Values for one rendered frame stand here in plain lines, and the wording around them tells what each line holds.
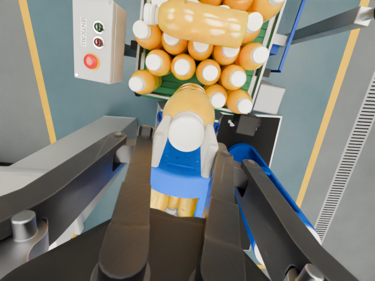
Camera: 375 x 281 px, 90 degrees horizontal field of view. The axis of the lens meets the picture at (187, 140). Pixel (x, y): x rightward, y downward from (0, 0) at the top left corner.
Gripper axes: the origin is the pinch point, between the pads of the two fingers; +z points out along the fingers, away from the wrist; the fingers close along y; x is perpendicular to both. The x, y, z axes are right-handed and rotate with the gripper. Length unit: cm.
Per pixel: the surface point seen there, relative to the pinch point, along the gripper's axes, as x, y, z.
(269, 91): 6, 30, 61
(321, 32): 25, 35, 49
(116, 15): 15.5, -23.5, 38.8
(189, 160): -18.1, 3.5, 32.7
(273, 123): -19, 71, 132
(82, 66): 1.2, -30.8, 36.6
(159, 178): -20.6, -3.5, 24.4
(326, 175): -60, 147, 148
